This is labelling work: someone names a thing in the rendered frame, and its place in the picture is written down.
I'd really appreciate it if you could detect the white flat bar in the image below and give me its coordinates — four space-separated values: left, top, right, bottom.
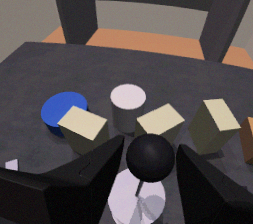
5 159 18 171

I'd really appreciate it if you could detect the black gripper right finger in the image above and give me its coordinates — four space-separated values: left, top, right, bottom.
176 143 253 224

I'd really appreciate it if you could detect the grey cylinder with white top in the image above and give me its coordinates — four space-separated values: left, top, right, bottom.
111 83 146 133

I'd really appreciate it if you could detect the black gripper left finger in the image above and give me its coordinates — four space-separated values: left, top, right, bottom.
0 134 125 224

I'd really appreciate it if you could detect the blue cylinder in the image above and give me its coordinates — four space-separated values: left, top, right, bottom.
41 92 88 137

